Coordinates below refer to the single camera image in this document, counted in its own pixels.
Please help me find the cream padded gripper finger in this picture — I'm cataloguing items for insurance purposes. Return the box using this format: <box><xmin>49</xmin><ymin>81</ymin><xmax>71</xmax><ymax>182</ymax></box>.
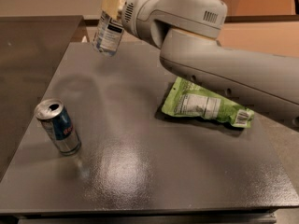
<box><xmin>102</xmin><ymin>0</ymin><xmax>126</xmax><ymax>21</ymax></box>

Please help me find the clear blue plastic bottle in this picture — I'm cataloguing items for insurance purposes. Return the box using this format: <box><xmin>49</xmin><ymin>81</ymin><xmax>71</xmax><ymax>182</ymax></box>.
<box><xmin>93</xmin><ymin>4</ymin><xmax>124</xmax><ymax>56</ymax></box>

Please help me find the blue silver energy drink can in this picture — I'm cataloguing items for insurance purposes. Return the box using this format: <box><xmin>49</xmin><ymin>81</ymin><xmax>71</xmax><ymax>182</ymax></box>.
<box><xmin>35</xmin><ymin>98</ymin><xmax>81</xmax><ymax>156</ymax></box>

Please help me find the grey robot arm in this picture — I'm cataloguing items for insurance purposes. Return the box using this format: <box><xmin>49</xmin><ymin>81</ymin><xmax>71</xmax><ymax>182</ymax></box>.
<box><xmin>101</xmin><ymin>0</ymin><xmax>299</xmax><ymax>131</ymax></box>

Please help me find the green snack pouch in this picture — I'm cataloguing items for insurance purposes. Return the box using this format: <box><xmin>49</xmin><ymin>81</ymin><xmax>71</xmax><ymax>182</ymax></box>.
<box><xmin>162</xmin><ymin>77</ymin><xmax>254</xmax><ymax>128</ymax></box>

